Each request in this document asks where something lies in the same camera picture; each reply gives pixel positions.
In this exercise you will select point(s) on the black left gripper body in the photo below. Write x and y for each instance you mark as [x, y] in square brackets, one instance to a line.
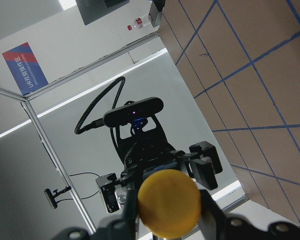
[143, 148]

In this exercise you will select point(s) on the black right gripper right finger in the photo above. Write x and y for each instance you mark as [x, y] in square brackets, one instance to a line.
[213, 223]

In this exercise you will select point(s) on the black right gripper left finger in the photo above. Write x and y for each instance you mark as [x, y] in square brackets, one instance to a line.
[129, 229]

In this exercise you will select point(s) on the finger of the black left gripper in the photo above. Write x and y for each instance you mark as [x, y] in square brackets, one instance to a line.
[113, 191]
[204, 164]

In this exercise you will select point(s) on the yellow push button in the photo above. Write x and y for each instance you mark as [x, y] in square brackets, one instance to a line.
[169, 203]

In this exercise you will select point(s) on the plastic water bottle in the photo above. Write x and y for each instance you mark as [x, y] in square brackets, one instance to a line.
[140, 22]

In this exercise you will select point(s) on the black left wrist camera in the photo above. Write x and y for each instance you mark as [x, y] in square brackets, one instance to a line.
[145, 108]

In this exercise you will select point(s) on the black mounted external camera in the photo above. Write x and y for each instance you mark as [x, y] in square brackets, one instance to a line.
[52, 195]

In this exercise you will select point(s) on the red blue wall sign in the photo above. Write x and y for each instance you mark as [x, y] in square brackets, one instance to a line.
[25, 69]

